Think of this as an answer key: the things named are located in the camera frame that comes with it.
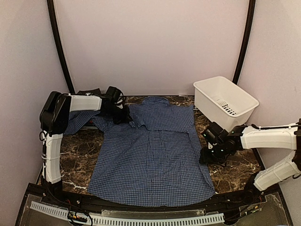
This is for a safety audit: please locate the black frame post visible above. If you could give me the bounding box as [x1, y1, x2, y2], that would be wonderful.
[47, 0, 75, 94]
[232, 0, 256, 85]

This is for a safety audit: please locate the white slotted cable duct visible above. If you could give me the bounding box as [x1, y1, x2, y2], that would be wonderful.
[30, 202, 225, 226]

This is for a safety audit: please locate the black right frame post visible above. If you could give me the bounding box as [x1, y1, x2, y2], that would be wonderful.
[232, 0, 256, 85]

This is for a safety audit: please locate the white plastic basket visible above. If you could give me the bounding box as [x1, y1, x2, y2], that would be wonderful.
[193, 76, 259, 132]

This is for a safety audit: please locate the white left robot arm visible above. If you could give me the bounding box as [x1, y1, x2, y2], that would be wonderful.
[40, 87, 132, 184]

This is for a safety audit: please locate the black striped folded shirt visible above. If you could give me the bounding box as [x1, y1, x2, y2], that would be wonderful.
[77, 88, 102, 96]

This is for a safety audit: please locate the black front table rail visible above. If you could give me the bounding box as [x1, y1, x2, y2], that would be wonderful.
[26, 183, 279, 213]

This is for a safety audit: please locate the blue checked long sleeve shirt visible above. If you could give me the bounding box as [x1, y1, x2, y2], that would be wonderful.
[65, 97, 215, 207]

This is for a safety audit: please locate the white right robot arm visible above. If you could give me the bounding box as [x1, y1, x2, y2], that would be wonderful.
[200, 121, 301, 204]

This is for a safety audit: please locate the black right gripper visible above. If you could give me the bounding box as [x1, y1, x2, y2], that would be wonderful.
[199, 142, 228, 164]

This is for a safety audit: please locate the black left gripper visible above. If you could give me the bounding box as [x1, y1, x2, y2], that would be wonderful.
[104, 104, 133, 124]

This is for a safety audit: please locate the black left frame post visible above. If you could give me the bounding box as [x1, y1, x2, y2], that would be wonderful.
[47, 0, 75, 94]

